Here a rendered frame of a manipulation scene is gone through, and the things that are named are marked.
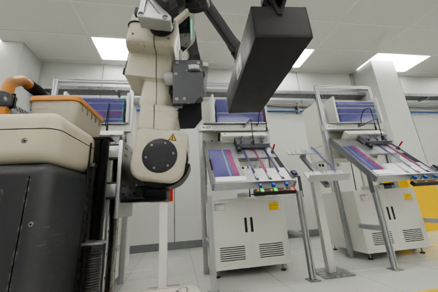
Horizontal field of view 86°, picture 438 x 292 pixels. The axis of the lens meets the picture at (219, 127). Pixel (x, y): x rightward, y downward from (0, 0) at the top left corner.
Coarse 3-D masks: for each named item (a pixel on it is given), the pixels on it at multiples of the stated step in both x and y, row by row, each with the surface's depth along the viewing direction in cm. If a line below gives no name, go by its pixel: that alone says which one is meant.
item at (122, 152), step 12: (120, 144) 73; (120, 156) 72; (120, 168) 71; (120, 180) 70; (132, 180) 84; (180, 180) 73; (108, 192) 71; (120, 192) 69; (132, 192) 83; (144, 192) 71; (156, 192) 71; (168, 192) 77; (120, 204) 69; (120, 216) 69
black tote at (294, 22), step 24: (264, 24) 67; (288, 24) 68; (240, 48) 86; (264, 48) 71; (288, 48) 72; (240, 72) 88; (264, 72) 84; (288, 72) 86; (240, 96) 102; (264, 96) 104
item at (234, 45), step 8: (208, 8) 118; (208, 16) 120; (216, 16) 119; (216, 24) 120; (224, 24) 121; (224, 32) 122; (232, 32) 123; (224, 40) 125; (232, 40) 123; (232, 48) 125; (232, 56) 130
